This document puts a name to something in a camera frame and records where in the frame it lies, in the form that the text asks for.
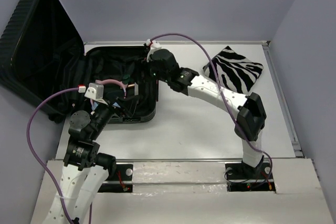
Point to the pink blue cat-ear headphones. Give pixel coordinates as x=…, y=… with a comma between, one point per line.
x=122, y=86

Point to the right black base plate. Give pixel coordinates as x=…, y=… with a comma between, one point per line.
x=240, y=179

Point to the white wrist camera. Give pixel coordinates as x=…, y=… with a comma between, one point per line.
x=151, y=46
x=94, y=91

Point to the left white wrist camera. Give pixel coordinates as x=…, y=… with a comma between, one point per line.
x=94, y=91

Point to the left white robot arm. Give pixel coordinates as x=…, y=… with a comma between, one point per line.
x=85, y=170

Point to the zebra print pouch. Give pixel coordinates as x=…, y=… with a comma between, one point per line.
x=236, y=72

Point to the black hard-shell suitcase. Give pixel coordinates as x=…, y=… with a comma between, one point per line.
x=42, y=53

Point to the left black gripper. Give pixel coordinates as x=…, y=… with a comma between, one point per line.
x=128, y=104

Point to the grey metal bar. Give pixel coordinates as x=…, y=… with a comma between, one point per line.
x=136, y=89

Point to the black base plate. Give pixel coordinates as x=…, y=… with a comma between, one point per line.
x=120, y=182
x=240, y=179

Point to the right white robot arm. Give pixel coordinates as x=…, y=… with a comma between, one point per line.
x=247, y=111

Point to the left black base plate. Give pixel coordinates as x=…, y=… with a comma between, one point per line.
x=120, y=182

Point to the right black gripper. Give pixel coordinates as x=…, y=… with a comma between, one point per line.
x=152, y=61

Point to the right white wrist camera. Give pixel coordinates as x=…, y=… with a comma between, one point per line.
x=151, y=46

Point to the green round disc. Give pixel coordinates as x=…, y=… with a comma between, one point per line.
x=126, y=78

